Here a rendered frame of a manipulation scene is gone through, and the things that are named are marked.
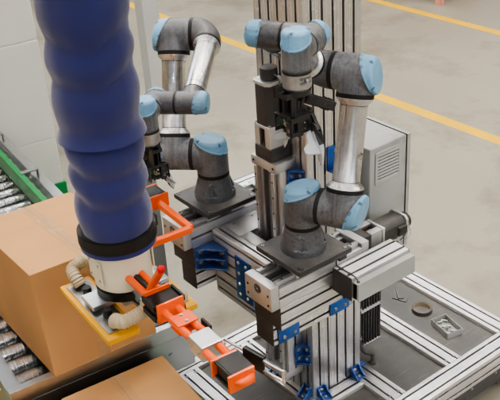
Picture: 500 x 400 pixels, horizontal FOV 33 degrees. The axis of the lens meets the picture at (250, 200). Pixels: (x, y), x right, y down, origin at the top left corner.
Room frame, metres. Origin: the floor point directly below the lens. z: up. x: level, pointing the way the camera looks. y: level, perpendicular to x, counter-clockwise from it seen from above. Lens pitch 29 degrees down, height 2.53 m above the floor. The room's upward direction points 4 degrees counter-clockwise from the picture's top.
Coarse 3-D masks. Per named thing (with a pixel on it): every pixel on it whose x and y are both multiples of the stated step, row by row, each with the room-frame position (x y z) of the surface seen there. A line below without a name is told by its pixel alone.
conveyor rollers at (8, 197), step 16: (0, 176) 4.03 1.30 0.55; (0, 192) 3.85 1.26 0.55; (16, 192) 3.87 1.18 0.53; (0, 208) 3.73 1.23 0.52; (16, 208) 3.69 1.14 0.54; (0, 320) 2.82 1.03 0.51; (0, 336) 2.65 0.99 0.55; (16, 336) 2.66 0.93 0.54; (16, 352) 2.57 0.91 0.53; (32, 352) 2.54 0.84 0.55; (16, 368) 2.47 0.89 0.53
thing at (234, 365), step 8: (232, 352) 1.64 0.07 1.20; (216, 360) 1.62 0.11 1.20; (224, 360) 1.62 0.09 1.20; (232, 360) 1.61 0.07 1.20; (240, 360) 1.61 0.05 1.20; (216, 368) 1.62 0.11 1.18; (224, 368) 1.59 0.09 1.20; (232, 368) 1.59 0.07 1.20; (240, 368) 1.58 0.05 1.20; (248, 368) 1.58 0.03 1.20; (216, 376) 1.61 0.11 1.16; (224, 376) 1.59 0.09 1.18; (232, 376) 1.56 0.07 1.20; (240, 376) 1.57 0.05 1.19; (224, 384) 1.58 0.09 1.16; (232, 384) 1.55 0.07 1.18; (232, 392) 1.55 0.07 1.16
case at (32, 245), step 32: (0, 224) 2.82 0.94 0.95; (32, 224) 2.78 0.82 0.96; (64, 224) 2.74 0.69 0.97; (0, 256) 2.61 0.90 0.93; (32, 256) 2.49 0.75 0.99; (64, 256) 2.46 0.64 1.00; (0, 288) 2.70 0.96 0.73; (32, 288) 2.35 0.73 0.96; (32, 320) 2.42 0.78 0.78; (64, 320) 2.37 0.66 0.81; (64, 352) 2.34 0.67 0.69; (96, 352) 2.40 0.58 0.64
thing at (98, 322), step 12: (60, 288) 2.17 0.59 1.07; (72, 288) 2.16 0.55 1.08; (84, 288) 2.12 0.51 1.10; (96, 288) 2.15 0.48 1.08; (72, 300) 2.11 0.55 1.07; (84, 312) 2.04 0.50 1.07; (96, 312) 2.03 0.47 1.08; (108, 312) 1.99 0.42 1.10; (120, 312) 2.03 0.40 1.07; (96, 324) 1.98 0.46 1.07; (108, 324) 1.97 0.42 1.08; (108, 336) 1.92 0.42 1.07; (120, 336) 1.92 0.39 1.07; (132, 336) 1.93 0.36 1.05
